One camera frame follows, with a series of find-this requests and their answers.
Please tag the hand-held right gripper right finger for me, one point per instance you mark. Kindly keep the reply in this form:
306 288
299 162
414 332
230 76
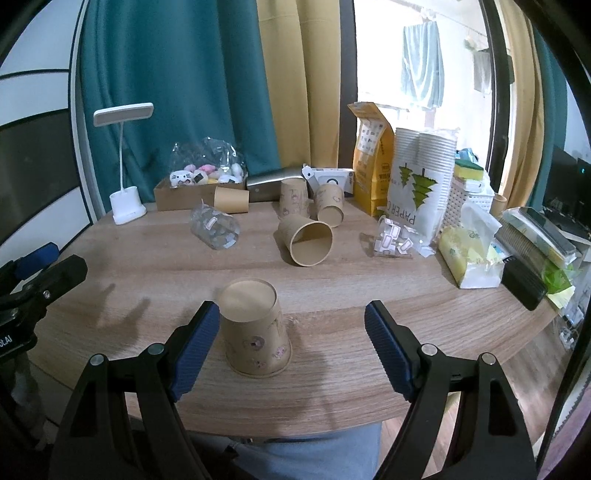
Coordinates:
388 346

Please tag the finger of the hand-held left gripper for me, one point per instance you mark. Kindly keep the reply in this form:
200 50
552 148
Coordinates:
39 257
57 277

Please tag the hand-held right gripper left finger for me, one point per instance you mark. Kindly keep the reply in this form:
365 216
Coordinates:
196 350

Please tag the brown printed paper cup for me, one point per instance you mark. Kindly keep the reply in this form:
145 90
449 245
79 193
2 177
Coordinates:
254 332
231 199
329 203
293 199
304 240

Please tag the small plain brown cup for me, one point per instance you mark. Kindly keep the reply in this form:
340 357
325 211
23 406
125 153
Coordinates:
498 205

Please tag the white desk lamp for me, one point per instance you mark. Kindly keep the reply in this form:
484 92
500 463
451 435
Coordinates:
127 210

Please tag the small bag of white pieces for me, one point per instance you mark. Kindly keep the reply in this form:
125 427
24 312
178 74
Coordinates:
391 241

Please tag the yellow tissue pack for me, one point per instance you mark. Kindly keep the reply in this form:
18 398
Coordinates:
468 258

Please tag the clear plastic packet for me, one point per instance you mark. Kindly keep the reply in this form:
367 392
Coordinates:
214 227

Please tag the person's blue jeans leg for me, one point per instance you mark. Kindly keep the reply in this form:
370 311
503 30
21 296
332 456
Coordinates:
286 454

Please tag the black rectangular case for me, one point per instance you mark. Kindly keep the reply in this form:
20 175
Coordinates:
524 284

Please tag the white pack of paper cups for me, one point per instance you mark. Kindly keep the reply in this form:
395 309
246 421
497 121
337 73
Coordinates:
415 194

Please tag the white plastic basket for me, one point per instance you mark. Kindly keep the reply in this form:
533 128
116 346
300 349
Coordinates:
466 201

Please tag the white printed box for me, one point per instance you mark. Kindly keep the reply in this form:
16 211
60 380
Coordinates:
338 177

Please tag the silver flat box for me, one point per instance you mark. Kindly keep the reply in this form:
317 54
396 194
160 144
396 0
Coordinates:
268 183

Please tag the clear bag of plush toys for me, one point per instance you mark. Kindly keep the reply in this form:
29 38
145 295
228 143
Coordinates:
203 167

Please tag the yellow green paper sheets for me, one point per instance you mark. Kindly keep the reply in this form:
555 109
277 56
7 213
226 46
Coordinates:
561 288

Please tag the grey flat box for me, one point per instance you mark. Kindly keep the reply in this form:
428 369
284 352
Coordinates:
535 235

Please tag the yellow standing pouch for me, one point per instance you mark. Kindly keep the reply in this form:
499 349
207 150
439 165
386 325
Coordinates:
369 157

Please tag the yellow green sponge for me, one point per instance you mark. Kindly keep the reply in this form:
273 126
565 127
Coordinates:
470 170

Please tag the teal curtain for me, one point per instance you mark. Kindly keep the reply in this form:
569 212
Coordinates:
184 92

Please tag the black monitor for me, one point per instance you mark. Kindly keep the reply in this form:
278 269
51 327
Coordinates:
568 180

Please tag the yellow curtain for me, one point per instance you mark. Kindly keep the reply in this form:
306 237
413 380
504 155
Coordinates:
309 83
524 129

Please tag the hanging light blue towel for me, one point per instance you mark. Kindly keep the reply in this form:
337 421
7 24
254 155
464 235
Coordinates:
421 64

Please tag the hanging grey garment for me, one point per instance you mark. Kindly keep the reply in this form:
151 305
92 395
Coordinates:
482 69

